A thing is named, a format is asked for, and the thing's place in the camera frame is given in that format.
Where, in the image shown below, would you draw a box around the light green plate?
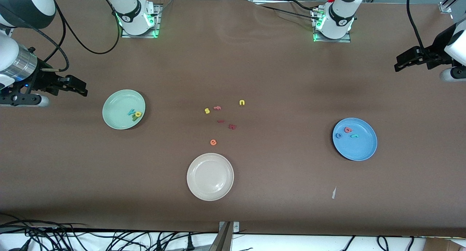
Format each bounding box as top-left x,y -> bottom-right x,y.
102,90 -> 146,130

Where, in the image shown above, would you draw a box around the aluminium corner profile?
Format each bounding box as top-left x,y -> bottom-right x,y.
439,0 -> 466,14

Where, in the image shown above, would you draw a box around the blue plate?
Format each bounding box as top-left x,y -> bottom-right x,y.
332,118 -> 378,161

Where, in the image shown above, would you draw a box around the beige white plate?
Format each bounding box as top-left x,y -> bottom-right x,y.
187,153 -> 234,201

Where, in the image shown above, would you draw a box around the brown cardboard box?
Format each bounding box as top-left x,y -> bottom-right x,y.
424,238 -> 466,251

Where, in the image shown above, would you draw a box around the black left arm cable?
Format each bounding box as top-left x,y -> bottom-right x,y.
407,0 -> 424,49

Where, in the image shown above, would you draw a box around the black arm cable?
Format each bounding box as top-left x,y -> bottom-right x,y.
407,0 -> 424,49
33,0 -> 121,73

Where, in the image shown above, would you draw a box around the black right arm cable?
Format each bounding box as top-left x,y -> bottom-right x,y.
33,0 -> 121,73

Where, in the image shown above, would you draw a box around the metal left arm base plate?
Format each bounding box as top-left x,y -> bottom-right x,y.
312,7 -> 352,43

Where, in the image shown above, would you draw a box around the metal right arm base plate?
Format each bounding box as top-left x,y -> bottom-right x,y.
121,3 -> 161,38

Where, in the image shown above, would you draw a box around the black base cable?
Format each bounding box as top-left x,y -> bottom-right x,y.
255,0 -> 321,21

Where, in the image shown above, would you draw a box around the tangled black floor cables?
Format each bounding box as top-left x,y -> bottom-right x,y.
0,213 -> 219,251

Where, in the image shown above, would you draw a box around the black looped floor cables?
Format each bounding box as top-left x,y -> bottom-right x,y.
342,235 -> 415,251

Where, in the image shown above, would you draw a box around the metal table edge bracket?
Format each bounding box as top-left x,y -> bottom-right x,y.
218,221 -> 241,251

